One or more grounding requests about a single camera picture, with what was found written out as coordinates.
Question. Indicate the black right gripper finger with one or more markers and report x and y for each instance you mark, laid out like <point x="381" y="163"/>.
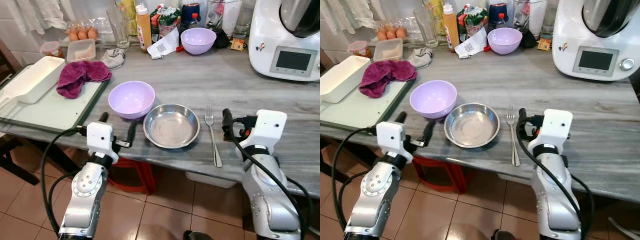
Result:
<point x="227" y="122"/>
<point x="522" y="120"/>

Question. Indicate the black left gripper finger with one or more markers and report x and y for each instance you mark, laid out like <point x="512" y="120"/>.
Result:
<point x="104" y="117"/>
<point x="132" y="132"/>
<point x="401" y="117"/>
<point x="428" y="132"/>

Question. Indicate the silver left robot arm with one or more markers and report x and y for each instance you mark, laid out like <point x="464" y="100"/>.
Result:
<point x="372" y="197"/>
<point x="85" y="195"/>

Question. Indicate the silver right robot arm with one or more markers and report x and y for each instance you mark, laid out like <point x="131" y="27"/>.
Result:
<point x="267" y="200"/>
<point x="552" y="200"/>

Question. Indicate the silver metal fork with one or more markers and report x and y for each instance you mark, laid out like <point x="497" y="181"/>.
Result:
<point x="213" y="137"/>
<point x="513" y="137"/>

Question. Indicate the lilac plastic bowl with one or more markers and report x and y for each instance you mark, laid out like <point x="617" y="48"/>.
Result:
<point x="131" y="99"/>
<point x="433" y="98"/>
<point x="504" y="41"/>
<point x="198" y="41"/>

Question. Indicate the red plastic stool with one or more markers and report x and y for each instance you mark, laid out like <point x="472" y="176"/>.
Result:
<point x="142" y="172"/>
<point x="447" y="172"/>

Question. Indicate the round stainless steel plate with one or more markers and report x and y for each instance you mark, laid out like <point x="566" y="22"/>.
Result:
<point x="471" y="126"/>
<point x="171" y="127"/>

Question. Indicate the green-rimmed white cutting board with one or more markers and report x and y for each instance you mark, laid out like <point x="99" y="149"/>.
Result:
<point x="50" y="114"/>
<point x="360" y="112"/>

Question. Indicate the purple crumpled towel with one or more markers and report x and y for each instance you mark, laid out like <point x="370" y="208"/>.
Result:
<point x="77" y="75"/>
<point x="382" y="75"/>

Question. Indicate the white plastic bin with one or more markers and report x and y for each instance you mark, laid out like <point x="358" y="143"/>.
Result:
<point x="210" y="180"/>
<point x="515" y="179"/>

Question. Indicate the grey crumpled cloth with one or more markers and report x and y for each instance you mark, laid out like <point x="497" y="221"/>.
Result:
<point x="420" y="57"/>
<point x="113" y="58"/>

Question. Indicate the clear plastic lidded container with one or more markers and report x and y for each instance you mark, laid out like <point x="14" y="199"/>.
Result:
<point x="388" y="50"/>
<point x="81" y="51"/>

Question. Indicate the white rectangular plastic tray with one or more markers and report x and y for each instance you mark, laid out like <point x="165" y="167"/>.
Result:
<point x="35" y="77"/>
<point x="342" y="77"/>

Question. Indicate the small yellow packet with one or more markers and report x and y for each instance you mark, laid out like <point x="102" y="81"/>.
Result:
<point x="238" y="44"/>
<point x="544" y="44"/>

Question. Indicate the small red-lidded jar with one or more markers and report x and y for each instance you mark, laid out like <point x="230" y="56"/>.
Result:
<point x="360" y="49"/>
<point x="51" y="50"/>

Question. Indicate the small black object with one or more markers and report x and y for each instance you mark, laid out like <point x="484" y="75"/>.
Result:
<point x="529" y="40"/>
<point x="222" y="40"/>

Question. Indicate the brown egg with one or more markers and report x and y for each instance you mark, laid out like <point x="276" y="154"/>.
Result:
<point x="391" y="34"/>
<point x="401" y="32"/>
<point x="82" y="34"/>
<point x="92" y="33"/>
<point x="382" y="35"/>
<point x="73" y="35"/>

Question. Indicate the white paper packet with code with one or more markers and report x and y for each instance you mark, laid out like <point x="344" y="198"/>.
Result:
<point x="164" y="46"/>
<point x="471" y="46"/>

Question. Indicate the tall clear drinking glass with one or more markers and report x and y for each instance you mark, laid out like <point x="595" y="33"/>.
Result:
<point x="119" y="27"/>
<point x="426" y="27"/>

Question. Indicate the clear plastic egg carton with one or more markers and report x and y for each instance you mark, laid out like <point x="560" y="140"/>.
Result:
<point x="80" y="25"/>
<point x="389" y="24"/>

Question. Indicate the dark wooden chair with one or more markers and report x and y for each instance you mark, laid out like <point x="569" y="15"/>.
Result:
<point x="7" y="60"/>
<point x="325" y="62"/>

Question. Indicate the white kitchen cooking machine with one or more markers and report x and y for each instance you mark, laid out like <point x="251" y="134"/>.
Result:
<point x="570" y="35"/>
<point x="270" y="35"/>

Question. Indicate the orange sauce squeeze bottle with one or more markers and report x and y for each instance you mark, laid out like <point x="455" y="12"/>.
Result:
<point x="450" y="30"/>
<point x="143" y="30"/>

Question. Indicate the small red-capped dark bottle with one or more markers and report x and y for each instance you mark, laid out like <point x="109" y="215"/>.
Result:
<point x="500" y="21"/>
<point x="193" y="21"/>

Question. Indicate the clear glass pitcher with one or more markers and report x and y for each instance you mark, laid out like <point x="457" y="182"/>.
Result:
<point x="527" y="15"/>
<point x="220" y="15"/>

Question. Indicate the clear glass jar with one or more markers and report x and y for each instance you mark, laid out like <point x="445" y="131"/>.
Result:
<point x="245" y="17"/>
<point x="550" y="17"/>

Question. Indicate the yellow-green bottle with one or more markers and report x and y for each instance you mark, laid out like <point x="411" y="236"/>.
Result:
<point x="130" y="12"/>
<point x="436" y="10"/>

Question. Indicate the green food packet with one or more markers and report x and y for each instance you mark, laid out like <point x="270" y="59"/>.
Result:
<point x="475" y="17"/>
<point x="167" y="17"/>

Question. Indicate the black robot foot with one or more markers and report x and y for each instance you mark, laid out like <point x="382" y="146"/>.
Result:
<point x="504" y="235"/>
<point x="196" y="236"/>

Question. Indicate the dark blue jar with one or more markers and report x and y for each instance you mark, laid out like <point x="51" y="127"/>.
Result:
<point x="191" y="7"/>
<point x="498" y="7"/>

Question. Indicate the white hanging towel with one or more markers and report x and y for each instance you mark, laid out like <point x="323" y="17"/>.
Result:
<point x="352" y="12"/>
<point x="45" y="12"/>

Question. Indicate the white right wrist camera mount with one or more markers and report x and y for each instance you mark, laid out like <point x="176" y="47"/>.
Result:
<point x="554" y="126"/>
<point x="265" y="127"/>

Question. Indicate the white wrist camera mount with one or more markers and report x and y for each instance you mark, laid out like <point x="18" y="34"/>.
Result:
<point x="100" y="139"/>
<point x="554" y="126"/>
<point x="265" y="127"/>
<point x="391" y="139"/>

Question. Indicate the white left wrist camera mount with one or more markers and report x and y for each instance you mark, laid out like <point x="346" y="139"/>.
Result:
<point x="100" y="139"/>
<point x="391" y="139"/>

